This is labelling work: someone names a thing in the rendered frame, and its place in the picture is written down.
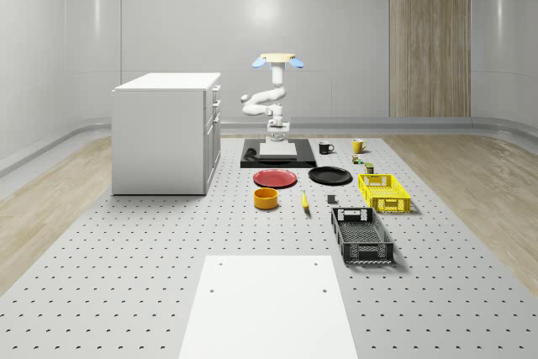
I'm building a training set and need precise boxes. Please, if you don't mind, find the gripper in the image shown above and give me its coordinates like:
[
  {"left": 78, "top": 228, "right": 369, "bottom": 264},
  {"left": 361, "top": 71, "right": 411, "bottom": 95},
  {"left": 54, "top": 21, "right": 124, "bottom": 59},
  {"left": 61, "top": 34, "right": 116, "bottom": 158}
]
[{"left": 266, "top": 120, "right": 292, "bottom": 144}]

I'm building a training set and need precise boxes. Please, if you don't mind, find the yellow bowl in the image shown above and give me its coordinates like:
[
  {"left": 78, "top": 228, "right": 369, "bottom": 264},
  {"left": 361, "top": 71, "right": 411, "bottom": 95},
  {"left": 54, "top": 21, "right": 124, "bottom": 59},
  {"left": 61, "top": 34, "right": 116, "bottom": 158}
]
[{"left": 252, "top": 187, "right": 280, "bottom": 210}]

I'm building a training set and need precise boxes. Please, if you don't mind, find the black plate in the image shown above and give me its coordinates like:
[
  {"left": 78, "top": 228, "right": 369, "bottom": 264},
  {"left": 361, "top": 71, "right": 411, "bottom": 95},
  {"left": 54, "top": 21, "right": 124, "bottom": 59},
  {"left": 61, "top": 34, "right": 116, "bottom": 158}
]
[{"left": 307, "top": 166, "right": 354, "bottom": 187}]

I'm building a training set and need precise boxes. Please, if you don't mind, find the white board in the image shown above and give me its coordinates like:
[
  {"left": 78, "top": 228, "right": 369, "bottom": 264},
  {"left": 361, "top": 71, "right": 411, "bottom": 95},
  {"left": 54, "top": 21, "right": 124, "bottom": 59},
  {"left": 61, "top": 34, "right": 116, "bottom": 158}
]
[{"left": 177, "top": 255, "right": 360, "bottom": 359}]

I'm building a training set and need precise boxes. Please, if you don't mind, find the drone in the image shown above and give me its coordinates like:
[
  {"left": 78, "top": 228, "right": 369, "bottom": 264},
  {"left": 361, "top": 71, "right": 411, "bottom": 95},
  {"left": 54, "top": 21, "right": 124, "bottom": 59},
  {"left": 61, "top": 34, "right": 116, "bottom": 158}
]
[{"left": 251, "top": 52, "right": 305, "bottom": 71}]

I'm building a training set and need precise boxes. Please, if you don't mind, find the white cabinet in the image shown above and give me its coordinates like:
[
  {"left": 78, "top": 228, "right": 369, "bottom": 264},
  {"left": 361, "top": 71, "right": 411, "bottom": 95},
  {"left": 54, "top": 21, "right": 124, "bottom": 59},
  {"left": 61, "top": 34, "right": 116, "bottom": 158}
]
[{"left": 111, "top": 71, "right": 223, "bottom": 197}]

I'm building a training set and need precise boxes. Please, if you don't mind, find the yellow basket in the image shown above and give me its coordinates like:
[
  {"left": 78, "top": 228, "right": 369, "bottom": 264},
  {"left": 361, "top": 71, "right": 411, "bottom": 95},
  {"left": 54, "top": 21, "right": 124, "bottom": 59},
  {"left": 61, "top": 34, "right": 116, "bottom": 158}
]
[{"left": 357, "top": 172, "right": 413, "bottom": 214}]

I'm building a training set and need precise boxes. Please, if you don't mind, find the red plate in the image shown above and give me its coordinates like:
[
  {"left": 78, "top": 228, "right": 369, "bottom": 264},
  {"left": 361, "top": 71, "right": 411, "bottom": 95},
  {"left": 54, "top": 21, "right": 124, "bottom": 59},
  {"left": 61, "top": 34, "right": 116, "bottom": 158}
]
[{"left": 252, "top": 168, "right": 298, "bottom": 189}]

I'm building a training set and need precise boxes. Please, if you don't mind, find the dark grey basket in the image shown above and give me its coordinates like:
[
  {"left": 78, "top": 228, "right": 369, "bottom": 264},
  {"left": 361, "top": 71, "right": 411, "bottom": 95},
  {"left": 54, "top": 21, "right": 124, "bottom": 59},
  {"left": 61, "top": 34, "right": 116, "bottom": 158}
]
[{"left": 330, "top": 206, "right": 397, "bottom": 267}]

